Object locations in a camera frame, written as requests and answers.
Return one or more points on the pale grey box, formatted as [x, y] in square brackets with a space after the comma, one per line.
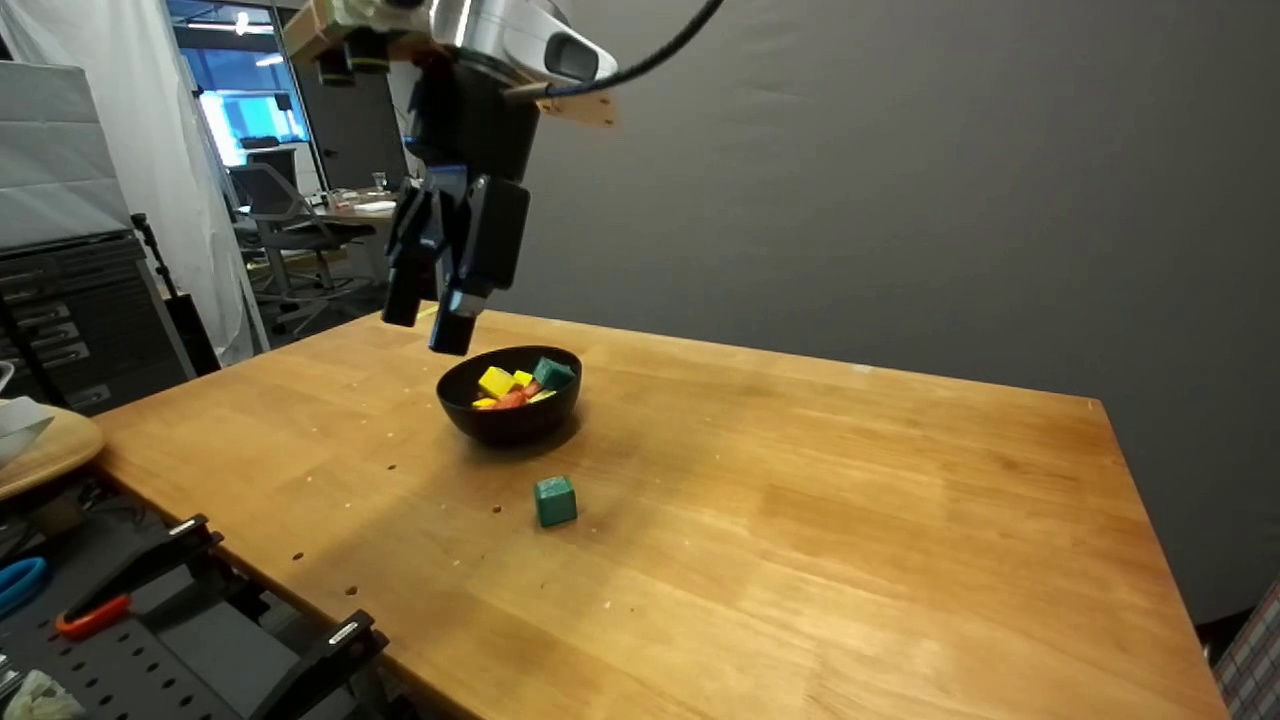
[64, 163]

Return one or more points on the white plastic part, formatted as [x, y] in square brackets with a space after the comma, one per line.
[43, 697]

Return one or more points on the blue lit window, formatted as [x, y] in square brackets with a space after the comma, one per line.
[241, 114]

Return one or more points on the white crumpled cloth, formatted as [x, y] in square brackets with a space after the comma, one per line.
[21, 426]

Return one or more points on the grey fabric backdrop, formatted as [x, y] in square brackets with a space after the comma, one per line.
[932, 201]

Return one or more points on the teal wooden block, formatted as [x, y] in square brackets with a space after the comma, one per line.
[553, 374]

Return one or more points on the dark door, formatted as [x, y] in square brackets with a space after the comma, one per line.
[344, 132]

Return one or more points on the pale yellow wooden block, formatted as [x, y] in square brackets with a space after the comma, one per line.
[501, 380]

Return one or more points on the background desk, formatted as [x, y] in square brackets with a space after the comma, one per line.
[361, 207]

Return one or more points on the grey checked fabric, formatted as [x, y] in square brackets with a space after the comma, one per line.
[1260, 664]

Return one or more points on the black perforated side table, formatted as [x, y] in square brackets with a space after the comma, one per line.
[174, 664]

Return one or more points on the black office chair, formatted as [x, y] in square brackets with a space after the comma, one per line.
[260, 185]

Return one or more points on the black bowl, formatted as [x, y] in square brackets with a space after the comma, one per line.
[521, 431]

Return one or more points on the red wooden block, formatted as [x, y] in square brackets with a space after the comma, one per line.
[515, 402]

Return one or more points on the green wooden block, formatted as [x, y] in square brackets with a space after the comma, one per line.
[557, 503]

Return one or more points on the black drawer cabinet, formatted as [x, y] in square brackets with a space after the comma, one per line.
[80, 332]

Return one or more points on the round wooden board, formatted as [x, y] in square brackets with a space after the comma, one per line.
[64, 447]

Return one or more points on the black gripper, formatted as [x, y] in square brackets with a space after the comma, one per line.
[475, 126]

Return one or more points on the blue round object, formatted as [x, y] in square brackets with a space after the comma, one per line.
[33, 576]

